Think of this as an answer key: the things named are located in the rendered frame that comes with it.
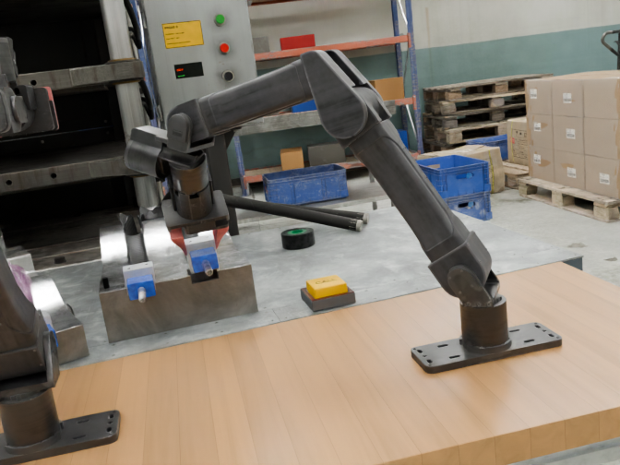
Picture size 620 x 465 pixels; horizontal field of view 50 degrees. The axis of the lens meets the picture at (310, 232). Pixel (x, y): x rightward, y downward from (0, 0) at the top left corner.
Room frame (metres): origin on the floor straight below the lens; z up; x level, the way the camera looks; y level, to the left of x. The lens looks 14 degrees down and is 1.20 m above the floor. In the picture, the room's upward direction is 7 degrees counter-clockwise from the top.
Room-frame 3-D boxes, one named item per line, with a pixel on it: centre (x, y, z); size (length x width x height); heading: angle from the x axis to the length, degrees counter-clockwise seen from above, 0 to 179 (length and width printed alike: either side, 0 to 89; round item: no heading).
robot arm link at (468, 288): (0.85, -0.21, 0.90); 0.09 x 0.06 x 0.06; 156
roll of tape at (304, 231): (1.55, 0.03, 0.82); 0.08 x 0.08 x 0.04
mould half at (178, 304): (1.33, 0.30, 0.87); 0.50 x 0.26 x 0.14; 14
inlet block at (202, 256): (1.08, 0.18, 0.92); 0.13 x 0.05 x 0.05; 13
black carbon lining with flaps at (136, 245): (1.31, 0.30, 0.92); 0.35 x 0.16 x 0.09; 14
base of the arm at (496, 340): (0.85, -0.22, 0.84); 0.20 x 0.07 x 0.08; 100
